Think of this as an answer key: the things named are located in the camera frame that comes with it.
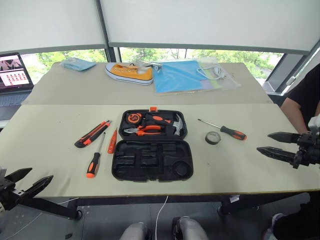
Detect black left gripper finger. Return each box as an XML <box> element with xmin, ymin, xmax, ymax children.
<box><xmin>4</xmin><ymin>167</ymin><xmax>33</xmax><ymax>183</ymax></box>
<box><xmin>23</xmin><ymin>174</ymin><xmax>54</xmax><ymax>199</ymax></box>

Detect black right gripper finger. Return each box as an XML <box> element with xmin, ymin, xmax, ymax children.
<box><xmin>256</xmin><ymin>146</ymin><xmax>297</xmax><ymax>166</ymax></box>
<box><xmin>267</xmin><ymin>131</ymin><xmax>301</xmax><ymax>144</ymax></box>

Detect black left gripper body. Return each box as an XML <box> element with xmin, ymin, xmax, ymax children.
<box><xmin>0</xmin><ymin>176</ymin><xmax>28</xmax><ymax>211</ymax></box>

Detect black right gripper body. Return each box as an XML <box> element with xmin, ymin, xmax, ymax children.
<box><xmin>292</xmin><ymin>132</ymin><xmax>320</xmax><ymax>170</ymax></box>

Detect black orange handled screwdriver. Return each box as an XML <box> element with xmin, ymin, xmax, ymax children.
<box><xmin>197</xmin><ymin>118</ymin><xmax>248</xmax><ymax>142</ymax></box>
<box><xmin>85</xmin><ymin>131</ymin><xmax>107</xmax><ymax>179</ymax></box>

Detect black electrical tape roll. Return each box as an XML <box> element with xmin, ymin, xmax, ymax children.
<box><xmin>204</xmin><ymin>130</ymin><xmax>222</xmax><ymax>146</ymax></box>

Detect black orange utility knife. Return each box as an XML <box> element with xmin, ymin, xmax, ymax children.
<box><xmin>74</xmin><ymin>120</ymin><xmax>113</xmax><ymax>149</ymax></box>

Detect orange voltage tester pen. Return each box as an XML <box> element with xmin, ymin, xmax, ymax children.
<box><xmin>107</xmin><ymin>127</ymin><xmax>119</xmax><ymax>155</ymax></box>

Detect black tool case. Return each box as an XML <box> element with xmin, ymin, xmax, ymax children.
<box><xmin>111</xmin><ymin>106</ymin><xmax>195</xmax><ymax>183</ymax></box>

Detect black table leg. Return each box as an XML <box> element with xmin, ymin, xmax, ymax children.
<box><xmin>216</xmin><ymin>192</ymin><xmax>311</xmax><ymax>216</ymax></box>
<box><xmin>23</xmin><ymin>196</ymin><xmax>84</xmax><ymax>221</ymax></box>

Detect person in black shirt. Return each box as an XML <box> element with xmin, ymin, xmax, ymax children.
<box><xmin>272</xmin><ymin>63</ymin><xmax>320</xmax><ymax>240</ymax></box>

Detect white grey person's shoe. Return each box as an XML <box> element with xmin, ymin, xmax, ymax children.
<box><xmin>262</xmin><ymin>212</ymin><xmax>286</xmax><ymax>240</ymax></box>

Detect clear plastic zip bag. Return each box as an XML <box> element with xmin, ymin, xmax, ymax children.
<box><xmin>196</xmin><ymin>56</ymin><xmax>242</xmax><ymax>91</ymax></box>

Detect open laptop computer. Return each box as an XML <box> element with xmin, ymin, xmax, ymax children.
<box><xmin>0</xmin><ymin>52</ymin><xmax>35</xmax><ymax>121</ymax></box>

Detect steel claw hammer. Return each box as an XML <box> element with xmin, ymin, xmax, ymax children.
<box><xmin>145</xmin><ymin>112</ymin><xmax>186</xmax><ymax>137</ymax></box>

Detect grey rounded robot knee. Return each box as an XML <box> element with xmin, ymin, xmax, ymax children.
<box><xmin>119</xmin><ymin>222</ymin><xmax>151</xmax><ymax>240</ymax></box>
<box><xmin>171</xmin><ymin>215</ymin><xmax>209</xmax><ymax>240</ymax></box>

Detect orange black tape measure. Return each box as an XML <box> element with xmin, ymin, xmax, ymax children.
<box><xmin>126</xmin><ymin>112</ymin><xmax>142</xmax><ymax>125</ymax></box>

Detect light blue folded cloth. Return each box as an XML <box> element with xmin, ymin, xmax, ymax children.
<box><xmin>60</xmin><ymin>57</ymin><xmax>98</xmax><ymax>74</ymax></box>

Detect white roller blind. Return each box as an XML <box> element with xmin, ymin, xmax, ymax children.
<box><xmin>99</xmin><ymin>0</ymin><xmax>320</xmax><ymax>56</ymax></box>
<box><xmin>0</xmin><ymin>0</ymin><xmax>109</xmax><ymax>55</ymax></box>

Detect yellow canvas sneaker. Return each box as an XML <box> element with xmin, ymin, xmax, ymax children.
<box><xmin>104</xmin><ymin>62</ymin><xmax>154</xmax><ymax>87</ymax></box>

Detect clear crumpled plastic package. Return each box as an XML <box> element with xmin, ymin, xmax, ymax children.
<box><xmin>135</xmin><ymin>59</ymin><xmax>164</xmax><ymax>74</ymax></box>

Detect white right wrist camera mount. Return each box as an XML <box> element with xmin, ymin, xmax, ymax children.
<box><xmin>307</xmin><ymin>116</ymin><xmax>320</xmax><ymax>136</ymax></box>

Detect white coiled cable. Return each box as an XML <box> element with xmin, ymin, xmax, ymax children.
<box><xmin>197</xmin><ymin>65</ymin><xmax>230</xmax><ymax>81</ymax></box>

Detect thin white hanging cable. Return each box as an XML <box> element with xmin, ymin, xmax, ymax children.
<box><xmin>154</xmin><ymin>195</ymin><xmax>169</xmax><ymax>240</ymax></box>

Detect orange handled pliers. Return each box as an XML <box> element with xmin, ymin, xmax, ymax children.
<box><xmin>123</xmin><ymin>124</ymin><xmax>165</xmax><ymax>137</ymax></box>

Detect dark window frame post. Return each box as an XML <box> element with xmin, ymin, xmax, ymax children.
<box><xmin>94</xmin><ymin>0</ymin><xmax>121</xmax><ymax>64</ymax></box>

